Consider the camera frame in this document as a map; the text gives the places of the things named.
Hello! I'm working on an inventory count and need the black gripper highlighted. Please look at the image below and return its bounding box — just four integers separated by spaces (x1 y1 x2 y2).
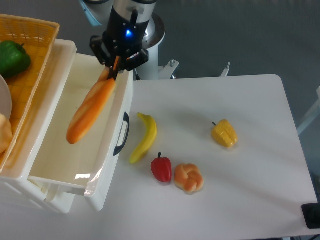
89 9 149 80

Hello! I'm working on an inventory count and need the long orange bread baguette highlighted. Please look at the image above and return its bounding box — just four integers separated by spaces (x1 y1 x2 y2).
66 67 116 144

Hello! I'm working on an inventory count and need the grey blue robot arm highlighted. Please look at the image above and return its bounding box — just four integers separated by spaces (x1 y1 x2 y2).
79 0 157 80

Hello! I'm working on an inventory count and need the white upper drawer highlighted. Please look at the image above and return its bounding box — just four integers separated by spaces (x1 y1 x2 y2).
29 54 133 211

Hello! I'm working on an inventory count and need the pale bread in basket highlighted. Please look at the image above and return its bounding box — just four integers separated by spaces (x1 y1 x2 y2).
0 114 13 154

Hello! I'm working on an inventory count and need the knotted bread roll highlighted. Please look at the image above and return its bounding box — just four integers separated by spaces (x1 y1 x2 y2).
174 163 204 194

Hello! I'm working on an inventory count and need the white drawer cabinet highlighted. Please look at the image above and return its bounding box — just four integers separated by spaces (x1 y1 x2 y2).
0 39 77 213

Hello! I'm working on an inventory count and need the orange wicker basket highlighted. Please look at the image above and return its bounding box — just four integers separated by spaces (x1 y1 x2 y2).
0 14 60 169

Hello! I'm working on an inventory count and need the yellow banana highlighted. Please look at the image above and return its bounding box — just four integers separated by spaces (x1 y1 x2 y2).
129 112 158 164

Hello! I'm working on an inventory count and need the green bell pepper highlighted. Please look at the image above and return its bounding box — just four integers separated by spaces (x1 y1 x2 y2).
0 40 32 78

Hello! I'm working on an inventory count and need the red bell pepper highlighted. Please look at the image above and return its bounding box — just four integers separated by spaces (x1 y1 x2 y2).
150 152 172 183

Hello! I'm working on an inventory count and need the white plate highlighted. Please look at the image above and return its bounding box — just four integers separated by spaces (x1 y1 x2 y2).
0 76 12 119

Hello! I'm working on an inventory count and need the yellow bell pepper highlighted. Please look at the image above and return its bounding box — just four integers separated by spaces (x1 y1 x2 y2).
211 119 238 148

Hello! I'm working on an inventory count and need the black device at edge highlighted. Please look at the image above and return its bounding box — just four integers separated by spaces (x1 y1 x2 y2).
301 203 320 230

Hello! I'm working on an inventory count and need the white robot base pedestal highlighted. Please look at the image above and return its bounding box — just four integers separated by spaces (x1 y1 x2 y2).
133 13 180 81

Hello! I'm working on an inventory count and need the dark drawer handle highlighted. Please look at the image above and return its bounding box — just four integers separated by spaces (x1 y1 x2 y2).
113 111 130 156

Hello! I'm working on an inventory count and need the white frame at right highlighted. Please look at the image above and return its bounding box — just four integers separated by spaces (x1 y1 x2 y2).
297 87 320 135

